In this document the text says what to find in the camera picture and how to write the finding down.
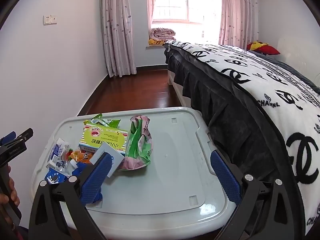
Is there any blue white milk carton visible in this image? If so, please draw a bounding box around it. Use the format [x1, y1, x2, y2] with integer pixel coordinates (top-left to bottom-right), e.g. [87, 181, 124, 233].
[46, 138, 70, 175]

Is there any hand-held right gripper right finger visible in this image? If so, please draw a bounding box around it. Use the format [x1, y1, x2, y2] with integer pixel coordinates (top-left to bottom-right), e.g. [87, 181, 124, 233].
[210, 149, 307, 240]

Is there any patterned pink curtain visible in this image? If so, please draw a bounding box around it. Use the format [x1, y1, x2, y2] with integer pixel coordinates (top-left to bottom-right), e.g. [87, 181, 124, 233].
[219, 0, 259, 49]
[100, 0, 137, 78]

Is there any folded pink quilt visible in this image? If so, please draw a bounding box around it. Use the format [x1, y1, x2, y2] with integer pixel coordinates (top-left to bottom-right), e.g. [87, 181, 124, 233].
[150, 27, 176, 40]

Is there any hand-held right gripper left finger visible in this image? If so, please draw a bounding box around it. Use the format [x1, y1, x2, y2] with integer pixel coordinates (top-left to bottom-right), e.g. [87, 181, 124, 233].
[28, 152, 112, 240]

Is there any red yellow pillow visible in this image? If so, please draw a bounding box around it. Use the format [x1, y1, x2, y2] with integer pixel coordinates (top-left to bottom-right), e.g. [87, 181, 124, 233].
[246, 41, 281, 55]

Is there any green snack wrapper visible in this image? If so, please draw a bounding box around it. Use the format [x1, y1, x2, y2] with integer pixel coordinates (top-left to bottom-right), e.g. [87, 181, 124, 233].
[83, 114, 121, 130]

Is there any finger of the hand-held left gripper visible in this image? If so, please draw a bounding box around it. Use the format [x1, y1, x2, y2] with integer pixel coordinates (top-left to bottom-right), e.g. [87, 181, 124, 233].
[0, 128, 34, 147]

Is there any window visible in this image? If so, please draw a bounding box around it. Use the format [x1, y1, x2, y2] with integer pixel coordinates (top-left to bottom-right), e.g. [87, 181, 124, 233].
[150, 0, 222, 25]

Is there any pink green wet wipes packet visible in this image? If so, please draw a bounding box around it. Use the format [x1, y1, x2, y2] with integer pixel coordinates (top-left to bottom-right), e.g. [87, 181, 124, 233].
[119, 115, 153, 171]

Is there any orange snack packet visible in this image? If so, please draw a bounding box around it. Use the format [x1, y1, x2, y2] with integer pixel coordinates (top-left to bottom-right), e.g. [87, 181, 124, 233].
[69, 149, 97, 164]

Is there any small white cardboard box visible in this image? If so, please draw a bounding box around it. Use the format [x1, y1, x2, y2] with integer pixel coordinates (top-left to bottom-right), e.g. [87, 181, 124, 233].
[89, 144, 125, 178]

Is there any white plastic storage box lid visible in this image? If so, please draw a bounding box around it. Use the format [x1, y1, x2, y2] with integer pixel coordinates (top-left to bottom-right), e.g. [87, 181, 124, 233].
[30, 107, 244, 240]

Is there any green striped medicine box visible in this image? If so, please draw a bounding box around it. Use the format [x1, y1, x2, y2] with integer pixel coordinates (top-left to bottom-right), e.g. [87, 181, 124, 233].
[79, 124, 129, 157]

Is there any bed with logo blanket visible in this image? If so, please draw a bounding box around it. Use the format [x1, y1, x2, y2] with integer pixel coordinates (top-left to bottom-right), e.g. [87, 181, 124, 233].
[165, 40, 320, 235]

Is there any blue milk carton splash print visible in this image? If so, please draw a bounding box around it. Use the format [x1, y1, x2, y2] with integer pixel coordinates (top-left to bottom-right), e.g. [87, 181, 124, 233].
[44, 167, 68, 184]

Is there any person's left hand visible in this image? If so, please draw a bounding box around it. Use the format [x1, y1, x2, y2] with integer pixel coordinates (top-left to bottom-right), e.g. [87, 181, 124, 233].
[7, 165, 20, 207]

